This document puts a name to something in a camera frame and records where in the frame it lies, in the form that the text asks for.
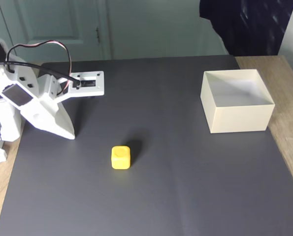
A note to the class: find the black table mat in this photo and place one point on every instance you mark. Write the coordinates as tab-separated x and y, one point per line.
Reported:
146	196

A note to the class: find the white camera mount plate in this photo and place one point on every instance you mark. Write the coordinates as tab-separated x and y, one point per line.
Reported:
89	89

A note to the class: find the white open box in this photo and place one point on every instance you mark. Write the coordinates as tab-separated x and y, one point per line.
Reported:
239	118

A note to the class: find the yellow cube block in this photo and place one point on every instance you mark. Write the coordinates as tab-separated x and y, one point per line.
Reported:
121	158

